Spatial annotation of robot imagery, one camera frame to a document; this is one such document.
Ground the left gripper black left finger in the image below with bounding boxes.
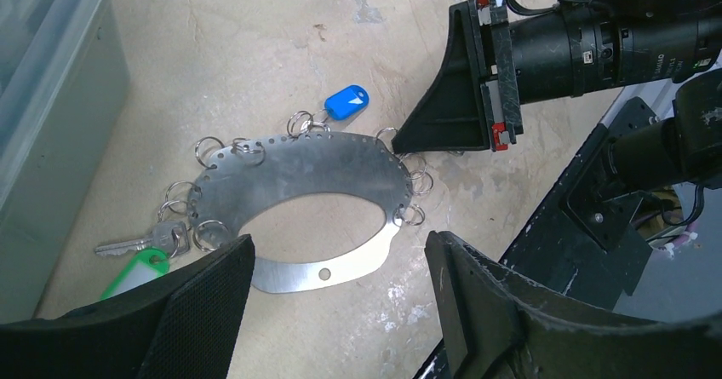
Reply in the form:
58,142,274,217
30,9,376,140
1,234,255,378

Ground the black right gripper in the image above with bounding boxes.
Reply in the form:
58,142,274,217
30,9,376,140
392,0,621,153

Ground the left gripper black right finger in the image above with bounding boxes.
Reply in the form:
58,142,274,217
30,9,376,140
416,231,721,378

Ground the metal key organizer plate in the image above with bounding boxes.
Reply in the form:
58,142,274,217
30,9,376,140
187,132,412,294

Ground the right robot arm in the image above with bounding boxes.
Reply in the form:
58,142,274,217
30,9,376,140
392,0,721,191

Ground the green key tag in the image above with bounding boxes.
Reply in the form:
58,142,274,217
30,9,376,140
100,249,169,301

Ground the silver key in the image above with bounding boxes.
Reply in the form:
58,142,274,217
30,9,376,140
94,221,190,257

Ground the blue key tag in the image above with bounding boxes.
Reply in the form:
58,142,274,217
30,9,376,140
324,85,370,121

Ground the clear plastic storage box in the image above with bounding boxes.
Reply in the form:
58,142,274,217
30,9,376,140
1,0,129,324

